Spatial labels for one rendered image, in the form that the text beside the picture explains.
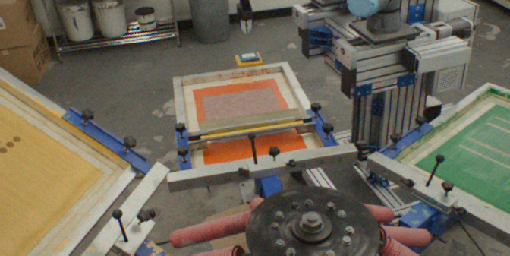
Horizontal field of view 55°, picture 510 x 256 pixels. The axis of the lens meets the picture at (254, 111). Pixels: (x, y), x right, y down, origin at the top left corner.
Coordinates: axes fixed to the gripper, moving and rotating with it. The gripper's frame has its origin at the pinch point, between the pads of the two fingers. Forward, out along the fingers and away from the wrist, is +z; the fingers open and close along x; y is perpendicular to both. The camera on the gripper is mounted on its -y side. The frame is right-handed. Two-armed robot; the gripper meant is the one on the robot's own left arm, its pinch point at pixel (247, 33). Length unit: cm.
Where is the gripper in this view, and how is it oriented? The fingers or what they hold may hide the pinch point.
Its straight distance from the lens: 261.9
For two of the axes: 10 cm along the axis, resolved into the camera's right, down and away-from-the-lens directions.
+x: -9.8, 1.5, -1.3
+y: -1.8, -5.1, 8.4
